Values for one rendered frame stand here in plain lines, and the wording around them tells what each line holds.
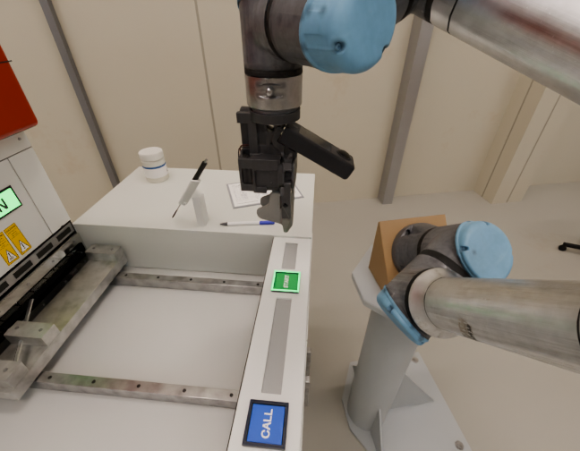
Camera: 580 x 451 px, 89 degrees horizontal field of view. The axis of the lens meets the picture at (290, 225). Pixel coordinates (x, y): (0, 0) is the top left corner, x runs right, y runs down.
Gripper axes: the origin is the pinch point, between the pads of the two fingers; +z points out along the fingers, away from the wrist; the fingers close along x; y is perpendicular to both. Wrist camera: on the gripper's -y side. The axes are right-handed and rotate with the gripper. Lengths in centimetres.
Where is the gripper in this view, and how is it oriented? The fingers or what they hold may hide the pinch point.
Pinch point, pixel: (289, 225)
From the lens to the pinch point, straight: 52.7
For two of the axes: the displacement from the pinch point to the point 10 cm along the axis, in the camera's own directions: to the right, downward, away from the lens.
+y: -10.0, -0.5, 0.8
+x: -0.9, 5.9, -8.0
